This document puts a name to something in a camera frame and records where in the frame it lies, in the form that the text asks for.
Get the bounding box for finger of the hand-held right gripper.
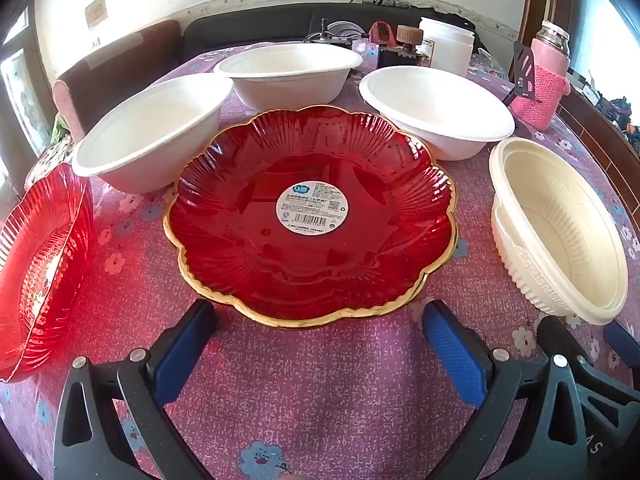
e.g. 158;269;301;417
604;321;640;361
537;316;632;406

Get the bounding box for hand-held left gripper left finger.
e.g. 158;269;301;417
52;299;218;480

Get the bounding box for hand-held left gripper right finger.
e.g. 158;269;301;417
424;299;587;480

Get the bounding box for red gold-rimmed glass plate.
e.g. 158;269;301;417
162;105;458;331

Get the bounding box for cream ribbed plastic bowl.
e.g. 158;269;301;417
492;205;576;318
489;137;629;326

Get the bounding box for purple floral tablecloth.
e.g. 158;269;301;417
0;45;640;480

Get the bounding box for red ribbed glass plate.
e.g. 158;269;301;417
0;162;96;385

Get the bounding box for brown brick-patterned partition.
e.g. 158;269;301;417
557;75;640;196

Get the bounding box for white paper bowl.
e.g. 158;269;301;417
72;74;235;195
214;42;364;113
358;66;516;162

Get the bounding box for pile of dark gadgets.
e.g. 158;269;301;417
592;87;640;148

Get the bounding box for pink knitted bottle sleeve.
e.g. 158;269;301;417
509;62;572;131

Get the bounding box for black phone stand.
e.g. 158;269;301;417
502;40;540;108

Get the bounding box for wooden framed glass panel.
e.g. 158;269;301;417
0;5;56;161

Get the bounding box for brown cushioned chair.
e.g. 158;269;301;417
52;20;183;142

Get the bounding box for pink steel-capped thermos bottle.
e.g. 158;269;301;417
530;20;572;78

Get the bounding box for dark bottle with wooden cap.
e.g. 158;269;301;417
377;25;431;69

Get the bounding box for white plastic jar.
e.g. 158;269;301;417
419;16;475;78

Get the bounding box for dark sofa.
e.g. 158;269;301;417
182;2;481;68

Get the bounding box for small wall plaque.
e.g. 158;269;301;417
84;0;108;29

